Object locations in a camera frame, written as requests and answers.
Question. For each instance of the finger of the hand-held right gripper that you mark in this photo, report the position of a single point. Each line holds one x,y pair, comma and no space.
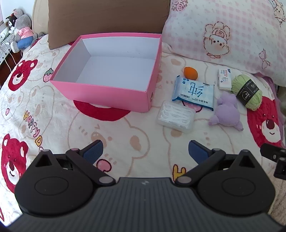
271,152
281,168

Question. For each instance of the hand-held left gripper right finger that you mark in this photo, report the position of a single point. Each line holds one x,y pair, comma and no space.
196,152

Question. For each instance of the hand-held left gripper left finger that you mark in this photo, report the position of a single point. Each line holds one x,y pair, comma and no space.
93,152

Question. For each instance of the clear cotton swab box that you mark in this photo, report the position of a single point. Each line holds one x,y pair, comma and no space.
175,117

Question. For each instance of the purple plush toy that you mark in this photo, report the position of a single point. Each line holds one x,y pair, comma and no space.
225,112

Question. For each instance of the blue wet wipes packet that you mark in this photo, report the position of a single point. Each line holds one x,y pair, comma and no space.
193,92

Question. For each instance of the pink cardboard box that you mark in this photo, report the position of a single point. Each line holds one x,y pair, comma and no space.
107,89

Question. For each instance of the green yarn ball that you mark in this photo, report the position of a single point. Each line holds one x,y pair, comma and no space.
247,92

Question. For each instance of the white tissue packet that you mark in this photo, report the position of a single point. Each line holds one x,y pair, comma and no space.
224,79

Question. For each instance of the orange makeup sponge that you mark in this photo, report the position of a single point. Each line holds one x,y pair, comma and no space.
191,73

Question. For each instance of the pink checked pillow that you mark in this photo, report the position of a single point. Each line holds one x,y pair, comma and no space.
223,33

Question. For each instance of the patterned tablecloth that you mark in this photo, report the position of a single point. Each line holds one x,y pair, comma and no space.
3,52

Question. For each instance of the brown pillow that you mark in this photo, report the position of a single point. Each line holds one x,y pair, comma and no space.
107,15

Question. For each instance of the grey plush toy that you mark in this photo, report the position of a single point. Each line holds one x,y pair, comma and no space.
22,31

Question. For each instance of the beige headboard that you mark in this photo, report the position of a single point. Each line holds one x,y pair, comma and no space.
40,15

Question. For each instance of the black and white plush toy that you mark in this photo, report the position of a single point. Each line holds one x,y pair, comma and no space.
11,22

